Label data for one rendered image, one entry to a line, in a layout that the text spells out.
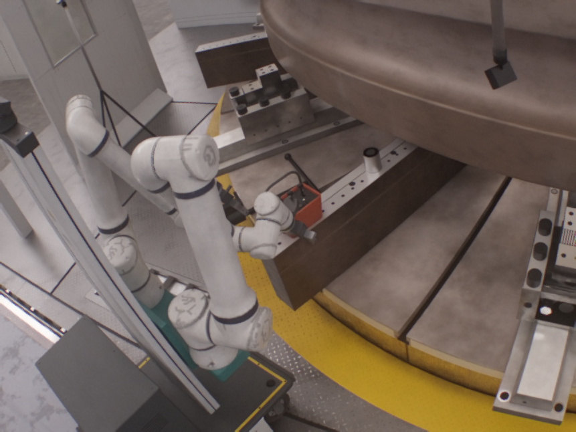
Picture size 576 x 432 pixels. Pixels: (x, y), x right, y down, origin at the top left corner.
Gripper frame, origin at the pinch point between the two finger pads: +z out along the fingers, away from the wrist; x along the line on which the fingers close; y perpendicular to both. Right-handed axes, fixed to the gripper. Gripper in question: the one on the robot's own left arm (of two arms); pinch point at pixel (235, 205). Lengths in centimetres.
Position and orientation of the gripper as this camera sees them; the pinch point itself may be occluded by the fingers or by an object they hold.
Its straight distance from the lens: 232.3
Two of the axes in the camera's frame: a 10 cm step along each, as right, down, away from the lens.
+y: 5.7, -8.2, 0.9
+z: 5.7, 4.7, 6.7
